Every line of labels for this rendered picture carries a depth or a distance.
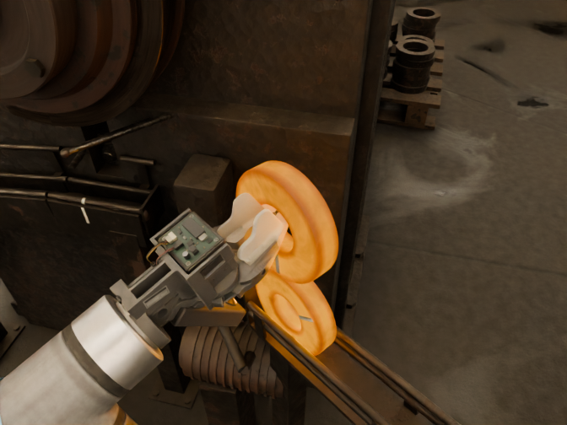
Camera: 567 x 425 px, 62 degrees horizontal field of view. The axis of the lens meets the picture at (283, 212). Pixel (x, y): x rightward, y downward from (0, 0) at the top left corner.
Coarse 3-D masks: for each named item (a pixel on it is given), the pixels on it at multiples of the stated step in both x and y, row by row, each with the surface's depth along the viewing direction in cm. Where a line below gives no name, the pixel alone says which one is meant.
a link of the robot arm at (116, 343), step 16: (96, 304) 46; (112, 304) 46; (80, 320) 45; (96, 320) 45; (112, 320) 44; (128, 320) 46; (80, 336) 44; (96, 336) 44; (112, 336) 44; (128, 336) 44; (144, 336) 46; (96, 352) 43; (112, 352) 44; (128, 352) 44; (144, 352) 45; (160, 352) 49; (112, 368) 44; (128, 368) 44; (144, 368) 46; (128, 384) 45
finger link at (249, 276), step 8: (272, 248) 52; (264, 256) 52; (272, 256) 52; (240, 264) 52; (256, 264) 51; (264, 264) 52; (240, 272) 51; (248, 272) 51; (256, 272) 51; (264, 272) 52; (240, 280) 50; (248, 280) 50; (256, 280) 51; (240, 288) 50; (248, 288) 51; (240, 296) 51
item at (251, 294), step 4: (252, 288) 76; (248, 292) 76; (252, 292) 76; (256, 292) 77; (244, 296) 76; (248, 296) 76; (252, 296) 77; (256, 296) 78; (244, 300) 76; (248, 300) 77; (252, 300) 77; (256, 300) 78; (256, 304) 79; (260, 304) 79; (248, 308) 78; (260, 308) 80; (248, 316) 79; (248, 320) 79; (252, 320) 80; (248, 324) 80
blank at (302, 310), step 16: (272, 272) 69; (256, 288) 76; (272, 288) 71; (288, 288) 67; (304, 288) 66; (272, 304) 74; (288, 304) 75; (304, 304) 65; (320, 304) 66; (288, 320) 74; (304, 320) 67; (320, 320) 65; (304, 336) 70; (320, 336) 66; (320, 352) 69
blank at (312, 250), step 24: (264, 168) 53; (288, 168) 53; (240, 192) 59; (264, 192) 54; (288, 192) 50; (312, 192) 51; (288, 216) 53; (312, 216) 50; (288, 240) 59; (312, 240) 51; (336, 240) 52; (288, 264) 57; (312, 264) 53
